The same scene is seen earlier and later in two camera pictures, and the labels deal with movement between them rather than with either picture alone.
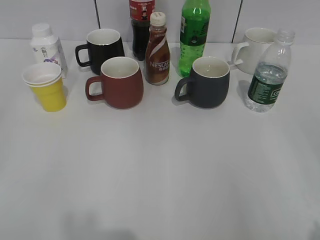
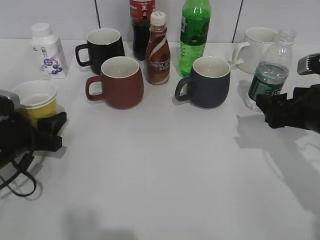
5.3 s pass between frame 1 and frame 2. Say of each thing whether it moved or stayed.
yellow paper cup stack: moved
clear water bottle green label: stayed
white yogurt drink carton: stayed
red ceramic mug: stayed
